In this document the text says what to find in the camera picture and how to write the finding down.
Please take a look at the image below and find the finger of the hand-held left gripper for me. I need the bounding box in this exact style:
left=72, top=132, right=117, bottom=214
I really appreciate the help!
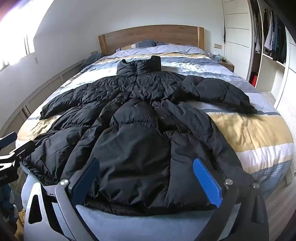
left=9, top=140, right=36, bottom=163
left=0, top=132, right=18, bottom=149

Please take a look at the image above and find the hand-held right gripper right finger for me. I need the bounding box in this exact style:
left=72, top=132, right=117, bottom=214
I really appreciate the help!
left=193, top=158, right=270, bottom=241

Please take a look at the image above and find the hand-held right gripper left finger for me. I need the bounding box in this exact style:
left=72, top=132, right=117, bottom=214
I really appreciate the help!
left=23, top=158, right=100, bottom=241

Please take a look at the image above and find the black puffer jacket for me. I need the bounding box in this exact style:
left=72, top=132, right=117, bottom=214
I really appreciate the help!
left=22, top=56, right=258, bottom=217

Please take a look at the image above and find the row of hanging clothes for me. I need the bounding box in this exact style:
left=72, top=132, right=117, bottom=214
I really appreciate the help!
left=253, top=9, right=287, bottom=64

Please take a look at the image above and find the blue white patterned garment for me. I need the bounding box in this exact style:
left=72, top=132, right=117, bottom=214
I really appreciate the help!
left=0, top=183, right=16, bottom=223

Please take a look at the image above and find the yellow cloth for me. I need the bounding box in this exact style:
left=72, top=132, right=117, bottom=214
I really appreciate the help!
left=15, top=209, right=26, bottom=232

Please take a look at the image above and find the low louvred cabinet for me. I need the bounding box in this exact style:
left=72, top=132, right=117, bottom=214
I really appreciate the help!
left=0, top=59, right=86, bottom=137

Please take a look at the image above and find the bed with striped duvet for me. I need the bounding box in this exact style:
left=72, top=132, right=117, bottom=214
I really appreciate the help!
left=17, top=45, right=294, bottom=200

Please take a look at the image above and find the light blue bed sheet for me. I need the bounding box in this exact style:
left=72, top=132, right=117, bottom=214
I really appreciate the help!
left=21, top=171, right=232, bottom=241

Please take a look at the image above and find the window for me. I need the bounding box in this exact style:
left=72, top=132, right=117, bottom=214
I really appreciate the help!
left=0, top=0, right=37, bottom=71

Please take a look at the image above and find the white folded cloth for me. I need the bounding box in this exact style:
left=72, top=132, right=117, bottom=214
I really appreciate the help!
left=261, top=91, right=277, bottom=106

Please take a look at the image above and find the crumpled blue cloth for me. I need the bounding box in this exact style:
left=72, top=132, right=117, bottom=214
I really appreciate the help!
left=81, top=53, right=103, bottom=70

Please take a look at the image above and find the wooden nightstand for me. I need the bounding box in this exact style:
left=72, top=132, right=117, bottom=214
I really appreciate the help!
left=218, top=59, right=235, bottom=73

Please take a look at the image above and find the wooden bed headboard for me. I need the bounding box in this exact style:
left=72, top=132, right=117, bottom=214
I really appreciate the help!
left=98, top=25, right=205, bottom=56

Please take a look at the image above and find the white wardrobe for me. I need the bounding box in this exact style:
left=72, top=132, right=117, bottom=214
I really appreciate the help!
left=221, top=0, right=296, bottom=116

